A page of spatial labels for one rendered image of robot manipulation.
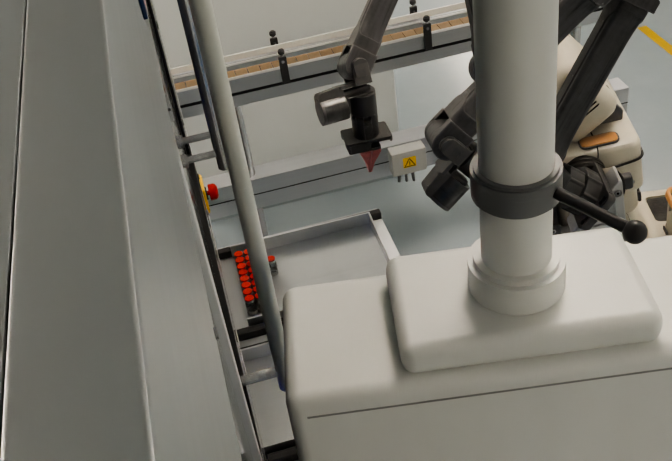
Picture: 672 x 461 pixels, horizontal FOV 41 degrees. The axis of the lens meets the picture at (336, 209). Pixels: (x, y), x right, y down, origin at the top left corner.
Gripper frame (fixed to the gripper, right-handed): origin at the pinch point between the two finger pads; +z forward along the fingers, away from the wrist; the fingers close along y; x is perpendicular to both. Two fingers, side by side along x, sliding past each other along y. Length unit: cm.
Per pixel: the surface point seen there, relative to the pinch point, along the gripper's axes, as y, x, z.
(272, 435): 34, 50, 21
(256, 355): 33.5, 28.9, 19.7
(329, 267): 13.0, 6.5, 20.1
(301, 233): 16.8, -5.4, 18.0
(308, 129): -7, -144, 75
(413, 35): -36, -85, 14
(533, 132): 6, 102, -70
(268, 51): 9, -91, 12
